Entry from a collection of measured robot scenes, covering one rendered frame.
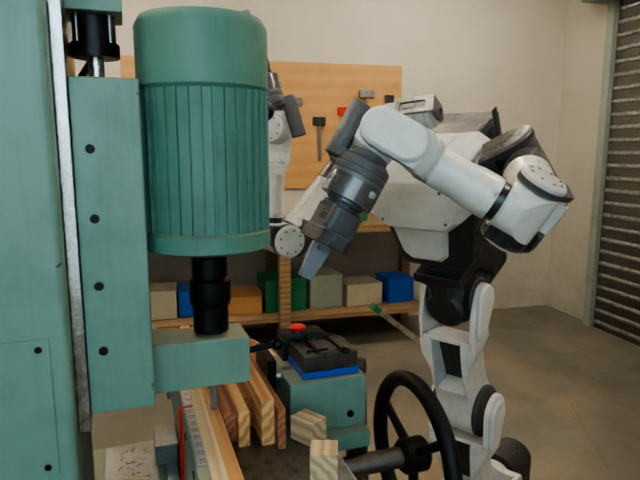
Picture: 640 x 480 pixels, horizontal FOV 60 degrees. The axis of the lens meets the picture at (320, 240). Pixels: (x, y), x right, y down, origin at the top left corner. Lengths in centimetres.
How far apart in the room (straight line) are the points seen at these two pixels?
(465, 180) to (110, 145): 51
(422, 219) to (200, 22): 71
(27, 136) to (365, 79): 371
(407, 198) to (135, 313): 70
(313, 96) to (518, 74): 169
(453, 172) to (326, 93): 334
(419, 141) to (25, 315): 57
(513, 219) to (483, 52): 387
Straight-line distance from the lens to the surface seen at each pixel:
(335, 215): 85
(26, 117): 69
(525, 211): 89
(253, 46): 75
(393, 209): 128
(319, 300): 383
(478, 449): 167
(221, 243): 72
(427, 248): 131
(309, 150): 413
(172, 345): 80
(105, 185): 72
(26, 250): 70
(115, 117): 72
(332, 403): 96
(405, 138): 86
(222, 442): 82
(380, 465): 101
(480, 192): 88
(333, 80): 420
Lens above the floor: 134
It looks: 9 degrees down
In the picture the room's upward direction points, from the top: straight up
